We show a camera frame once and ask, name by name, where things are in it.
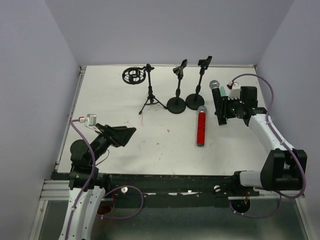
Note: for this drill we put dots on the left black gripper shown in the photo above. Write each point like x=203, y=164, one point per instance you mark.
x=111, y=136

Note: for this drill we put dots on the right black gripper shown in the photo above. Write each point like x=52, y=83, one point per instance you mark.
x=225, y=107

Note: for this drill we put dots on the black glitter microphone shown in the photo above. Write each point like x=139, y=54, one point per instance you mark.
x=215, y=89

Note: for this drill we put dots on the black tripod mic stand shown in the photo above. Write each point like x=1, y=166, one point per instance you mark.
x=136, y=75

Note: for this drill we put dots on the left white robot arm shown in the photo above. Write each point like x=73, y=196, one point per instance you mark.
x=86, y=188

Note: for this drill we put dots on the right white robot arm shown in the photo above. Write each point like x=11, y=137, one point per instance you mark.
x=284, y=167

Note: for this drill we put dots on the right round-base mic stand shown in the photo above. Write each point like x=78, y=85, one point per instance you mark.
x=195, y=100

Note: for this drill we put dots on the round-base mic stand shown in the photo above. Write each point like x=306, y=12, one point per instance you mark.
x=176, y=105
x=195, y=100

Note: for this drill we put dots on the middle round-base mic stand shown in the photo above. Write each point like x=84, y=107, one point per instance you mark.
x=176, y=105

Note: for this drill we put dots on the teal green microphone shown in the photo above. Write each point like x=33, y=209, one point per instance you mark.
x=223, y=91

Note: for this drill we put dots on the red glitter microphone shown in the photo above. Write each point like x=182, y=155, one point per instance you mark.
x=201, y=126

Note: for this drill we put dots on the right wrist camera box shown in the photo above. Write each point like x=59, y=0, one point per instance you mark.
x=234, y=90

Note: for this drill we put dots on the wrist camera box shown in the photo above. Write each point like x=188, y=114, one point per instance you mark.
x=89, y=121
x=234, y=90

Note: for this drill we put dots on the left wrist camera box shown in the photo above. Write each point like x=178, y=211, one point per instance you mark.
x=89, y=121

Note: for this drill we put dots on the black front mounting rail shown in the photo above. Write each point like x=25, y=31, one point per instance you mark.
x=171, y=191

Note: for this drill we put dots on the aluminium frame profile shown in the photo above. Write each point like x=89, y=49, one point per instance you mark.
x=56, y=187

